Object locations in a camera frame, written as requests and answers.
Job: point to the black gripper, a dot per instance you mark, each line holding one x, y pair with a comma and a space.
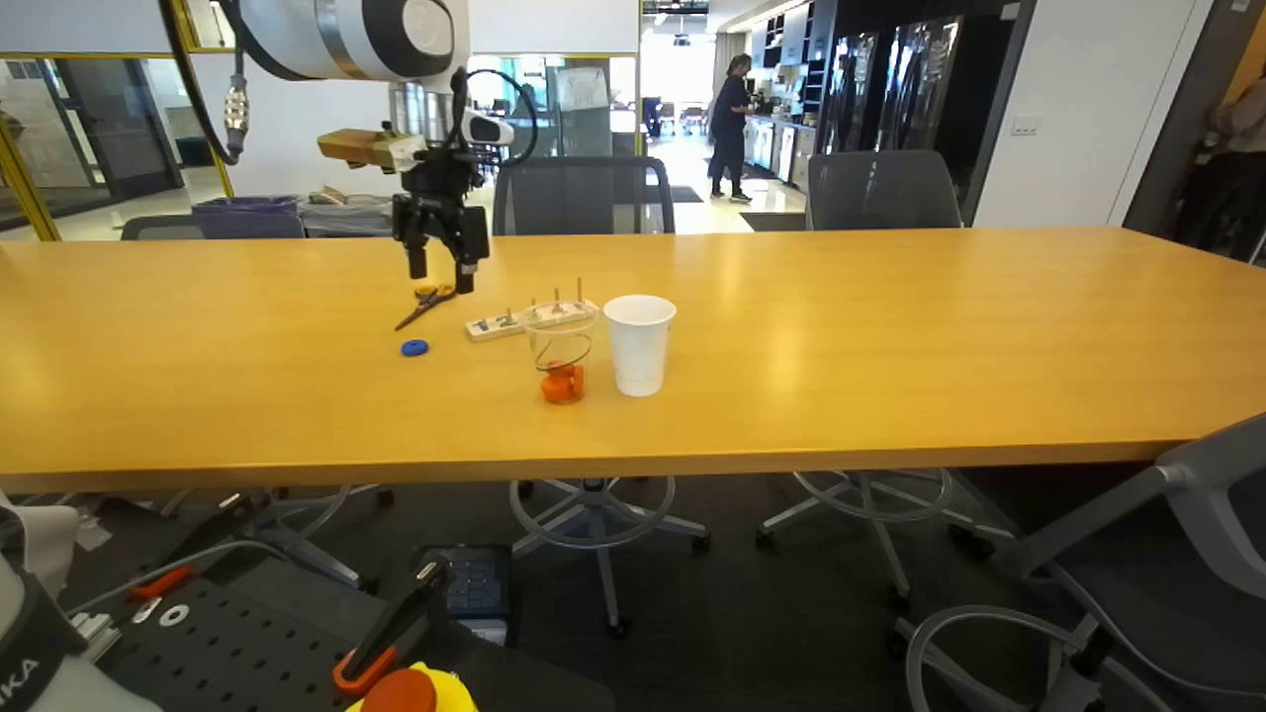
434, 204

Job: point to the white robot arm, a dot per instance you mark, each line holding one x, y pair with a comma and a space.
399, 40

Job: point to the clear plastic cup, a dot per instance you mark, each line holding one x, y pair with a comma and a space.
559, 355

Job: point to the white paper cup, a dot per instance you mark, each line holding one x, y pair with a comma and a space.
639, 343

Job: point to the grey office chair left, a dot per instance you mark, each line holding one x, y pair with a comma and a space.
592, 196

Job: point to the grey office chair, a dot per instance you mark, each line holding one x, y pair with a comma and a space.
876, 193
592, 196

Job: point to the wooden number peg board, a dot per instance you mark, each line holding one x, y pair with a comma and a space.
536, 313

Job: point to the person in dark clothes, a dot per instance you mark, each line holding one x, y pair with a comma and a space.
730, 123

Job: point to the orange black hand tool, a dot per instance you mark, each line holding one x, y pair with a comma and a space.
388, 633

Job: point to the yellow red emergency button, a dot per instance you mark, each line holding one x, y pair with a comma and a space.
417, 690

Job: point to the grey office chair right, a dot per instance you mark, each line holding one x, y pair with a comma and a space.
876, 193

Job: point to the grey chair near corner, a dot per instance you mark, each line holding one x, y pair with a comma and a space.
1166, 566

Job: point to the orange handled scissors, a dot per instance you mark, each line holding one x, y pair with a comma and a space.
426, 304

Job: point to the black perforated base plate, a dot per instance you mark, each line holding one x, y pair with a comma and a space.
240, 644

